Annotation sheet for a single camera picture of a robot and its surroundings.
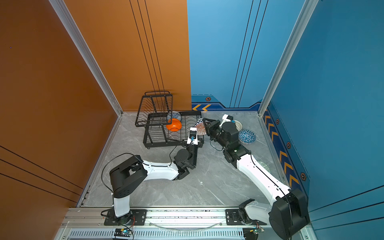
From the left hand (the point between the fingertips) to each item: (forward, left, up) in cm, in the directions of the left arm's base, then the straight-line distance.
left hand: (194, 127), depth 77 cm
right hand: (+1, -3, +6) cm, 7 cm away
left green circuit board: (-43, +33, -28) cm, 61 cm away
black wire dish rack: (+4, +17, -4) cm, 18 cm away
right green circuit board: (-43, -29, -27) cm, 58 cm away
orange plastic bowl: (+18, +14, -21) cm, 31 cm away
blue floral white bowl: (+29, +16, -21) cm, 39 cm away
